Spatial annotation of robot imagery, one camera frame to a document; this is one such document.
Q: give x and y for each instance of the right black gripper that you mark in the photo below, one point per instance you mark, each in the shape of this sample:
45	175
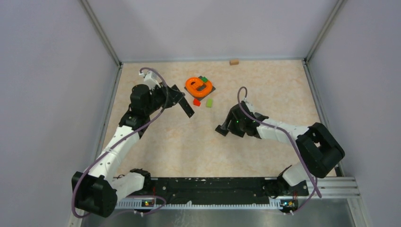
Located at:
230	122

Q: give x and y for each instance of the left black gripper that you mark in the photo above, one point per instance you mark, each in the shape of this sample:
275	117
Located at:
173	97

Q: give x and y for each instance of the black remote control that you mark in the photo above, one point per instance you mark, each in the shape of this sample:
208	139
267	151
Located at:
186	107

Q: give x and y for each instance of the black battery cover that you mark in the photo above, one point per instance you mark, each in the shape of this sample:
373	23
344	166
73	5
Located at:
221	130

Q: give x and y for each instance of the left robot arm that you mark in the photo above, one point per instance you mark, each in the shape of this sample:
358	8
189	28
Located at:
95	191

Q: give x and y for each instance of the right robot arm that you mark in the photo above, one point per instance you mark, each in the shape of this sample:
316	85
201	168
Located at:
317	149

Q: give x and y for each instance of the light green block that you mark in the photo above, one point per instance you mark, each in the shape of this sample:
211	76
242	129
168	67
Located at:
209	103

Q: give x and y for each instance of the red block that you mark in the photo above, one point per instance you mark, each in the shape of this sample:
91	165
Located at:
196	102

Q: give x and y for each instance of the small wooden block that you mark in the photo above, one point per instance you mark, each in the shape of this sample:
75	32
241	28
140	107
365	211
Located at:
234	62

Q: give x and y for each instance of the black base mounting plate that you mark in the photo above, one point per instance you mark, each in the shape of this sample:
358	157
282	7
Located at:
220	190

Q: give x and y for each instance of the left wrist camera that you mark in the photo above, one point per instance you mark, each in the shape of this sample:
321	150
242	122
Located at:
150	79

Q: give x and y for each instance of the orange plastic ring toy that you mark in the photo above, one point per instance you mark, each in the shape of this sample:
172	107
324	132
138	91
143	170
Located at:
199	87

